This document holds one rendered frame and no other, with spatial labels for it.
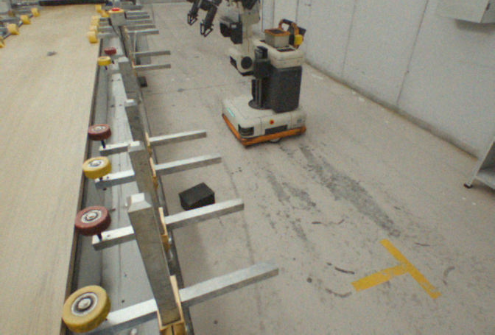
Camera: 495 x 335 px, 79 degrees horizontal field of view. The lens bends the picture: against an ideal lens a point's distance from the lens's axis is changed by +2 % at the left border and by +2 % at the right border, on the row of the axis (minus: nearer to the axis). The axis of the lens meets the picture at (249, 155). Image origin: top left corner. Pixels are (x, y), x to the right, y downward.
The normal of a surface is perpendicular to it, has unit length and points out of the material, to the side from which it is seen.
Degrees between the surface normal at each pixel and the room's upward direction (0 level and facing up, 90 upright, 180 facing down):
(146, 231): 90
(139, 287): 0
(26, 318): 0
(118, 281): 0
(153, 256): 90
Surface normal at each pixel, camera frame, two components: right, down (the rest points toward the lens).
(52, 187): 0.00, -0.83
